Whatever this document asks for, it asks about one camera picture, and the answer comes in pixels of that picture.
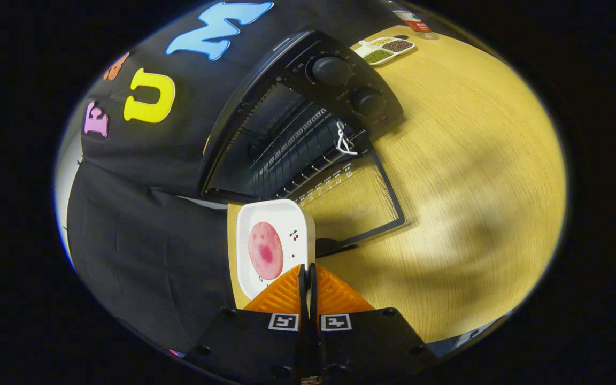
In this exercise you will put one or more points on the white food tray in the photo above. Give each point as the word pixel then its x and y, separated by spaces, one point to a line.
pixel 297 219

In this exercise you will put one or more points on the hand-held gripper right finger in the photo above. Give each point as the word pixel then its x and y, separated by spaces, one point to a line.
pixel 364 342

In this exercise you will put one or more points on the black toaster oven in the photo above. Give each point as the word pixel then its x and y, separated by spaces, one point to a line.
pixel 335 72

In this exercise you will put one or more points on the pink ham slice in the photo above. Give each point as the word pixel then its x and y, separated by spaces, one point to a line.
pixel 265 251

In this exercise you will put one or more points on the clear water bottle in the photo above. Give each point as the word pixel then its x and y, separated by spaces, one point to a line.
pixel 415 21

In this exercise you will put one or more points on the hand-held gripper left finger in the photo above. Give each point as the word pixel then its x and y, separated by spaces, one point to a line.
pixel 257 342

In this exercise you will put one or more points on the white divided bean dish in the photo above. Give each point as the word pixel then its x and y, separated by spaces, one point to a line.
pixel 383 51

